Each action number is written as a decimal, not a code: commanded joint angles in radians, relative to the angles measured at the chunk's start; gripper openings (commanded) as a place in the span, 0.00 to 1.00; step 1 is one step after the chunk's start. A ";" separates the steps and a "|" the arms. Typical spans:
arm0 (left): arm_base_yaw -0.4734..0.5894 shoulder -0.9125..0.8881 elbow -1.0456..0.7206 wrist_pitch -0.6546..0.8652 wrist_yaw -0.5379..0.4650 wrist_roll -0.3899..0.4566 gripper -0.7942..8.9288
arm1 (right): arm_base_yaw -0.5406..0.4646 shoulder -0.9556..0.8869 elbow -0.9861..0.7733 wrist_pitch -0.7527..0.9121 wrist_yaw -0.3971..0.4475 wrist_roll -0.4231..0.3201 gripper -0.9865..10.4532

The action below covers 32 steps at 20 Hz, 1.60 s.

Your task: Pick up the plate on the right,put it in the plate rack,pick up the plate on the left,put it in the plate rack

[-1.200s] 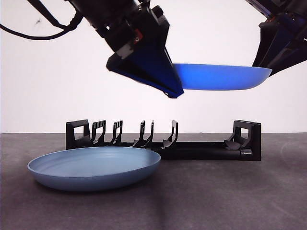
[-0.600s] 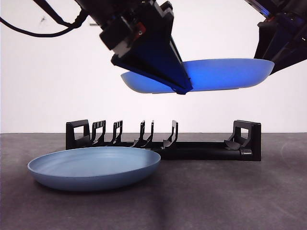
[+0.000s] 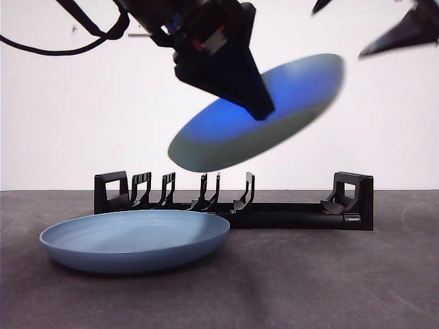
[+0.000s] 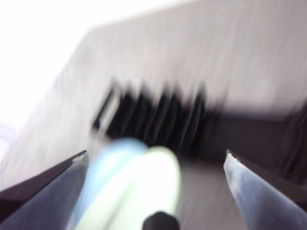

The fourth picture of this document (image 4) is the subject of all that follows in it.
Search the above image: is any green round plate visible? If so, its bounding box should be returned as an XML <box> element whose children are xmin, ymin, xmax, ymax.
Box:
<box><xmin>79</xmin><ymin>146</ymin><xmax>182</xmax><ymax>230</ymax></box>

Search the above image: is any black rounded camera housing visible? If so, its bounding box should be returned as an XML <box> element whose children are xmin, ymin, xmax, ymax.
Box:
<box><xmin>142</xmin><ymin>211</ymin><xmax>180</xmax><ymax>230</ymax></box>

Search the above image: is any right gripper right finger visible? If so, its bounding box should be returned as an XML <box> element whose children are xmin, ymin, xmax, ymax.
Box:
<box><xmin>224</xmin><ymin>149</ymin><xmax>307</xmax><ymax>230</ymax></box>

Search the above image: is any black plate rack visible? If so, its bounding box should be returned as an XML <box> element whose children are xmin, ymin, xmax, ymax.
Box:
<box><xmin>91</xmin><ymin>76</ymin><xmax>307</xmax><ymax>183</ymax></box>

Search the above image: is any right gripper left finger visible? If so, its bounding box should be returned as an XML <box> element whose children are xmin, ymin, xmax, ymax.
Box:
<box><xmin>0</xmin><ymin>150</ymin><xmax>90</xmax><ymax>230</ymax></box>

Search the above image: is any blue round plate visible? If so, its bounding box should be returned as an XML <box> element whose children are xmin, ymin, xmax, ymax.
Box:
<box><xmin>69</xmin><ymin>138</ymin><xmax>149</xmax><ymax>230</ymax></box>

